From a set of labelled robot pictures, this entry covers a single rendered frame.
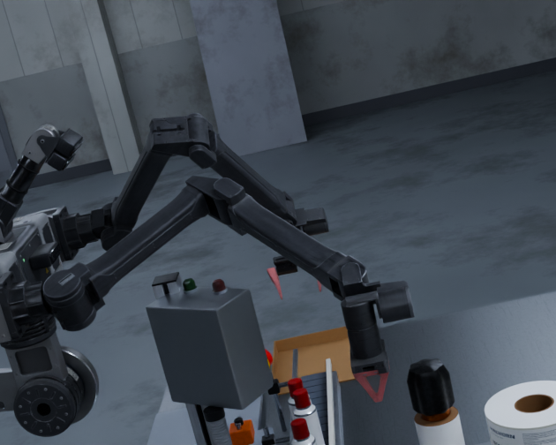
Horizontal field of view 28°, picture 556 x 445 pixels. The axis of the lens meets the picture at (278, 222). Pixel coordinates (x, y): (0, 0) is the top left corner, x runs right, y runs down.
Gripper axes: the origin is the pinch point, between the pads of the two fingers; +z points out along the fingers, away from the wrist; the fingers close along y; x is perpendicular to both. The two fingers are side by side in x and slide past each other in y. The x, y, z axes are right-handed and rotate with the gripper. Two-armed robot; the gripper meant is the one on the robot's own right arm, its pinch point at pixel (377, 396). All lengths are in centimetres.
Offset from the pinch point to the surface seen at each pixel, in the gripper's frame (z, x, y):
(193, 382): -14.4, 30.4, -11.0
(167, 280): -31.3, 32.0, -2.9
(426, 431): 12.8, -7.4, 8.1
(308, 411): 14.1, 17.0, 29.5
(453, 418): 11.7, -13.0, 9.3
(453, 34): 57, -96, 884
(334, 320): 116, 33, 351
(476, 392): 35, -21, 67
